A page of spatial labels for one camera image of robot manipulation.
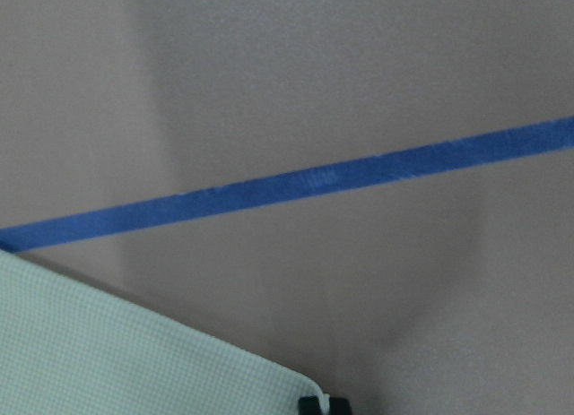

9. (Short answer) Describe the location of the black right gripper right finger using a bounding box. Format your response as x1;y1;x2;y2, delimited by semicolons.
330;396;352;415

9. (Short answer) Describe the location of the olive green long-sleeve shirt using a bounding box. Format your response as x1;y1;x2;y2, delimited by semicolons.
1;253;330;414

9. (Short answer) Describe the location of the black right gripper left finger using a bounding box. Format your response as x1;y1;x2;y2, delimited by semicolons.
298;396;321;415

